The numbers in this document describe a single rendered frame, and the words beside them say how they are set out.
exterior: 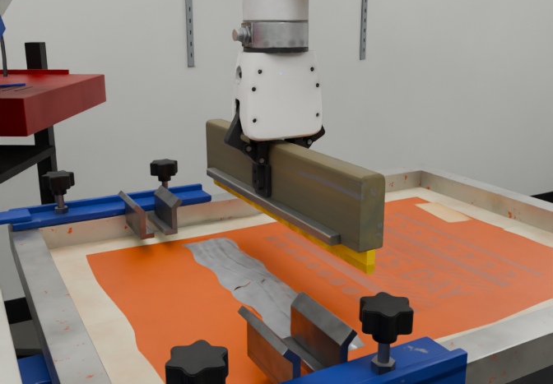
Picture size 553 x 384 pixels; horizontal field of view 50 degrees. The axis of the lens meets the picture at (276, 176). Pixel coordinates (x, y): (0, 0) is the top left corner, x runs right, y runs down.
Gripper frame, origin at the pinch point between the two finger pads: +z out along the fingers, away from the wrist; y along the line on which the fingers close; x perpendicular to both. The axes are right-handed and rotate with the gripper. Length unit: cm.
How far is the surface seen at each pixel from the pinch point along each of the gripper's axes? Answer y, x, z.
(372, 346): 1.2, -18.4, 13.9
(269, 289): -2.3, -2.4, 13.4
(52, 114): -12, 98, 5
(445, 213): 38.6, 10.5, 13.9
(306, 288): 2.3, -3.4, 13.8
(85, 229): -18.5, 25.3, 11.5
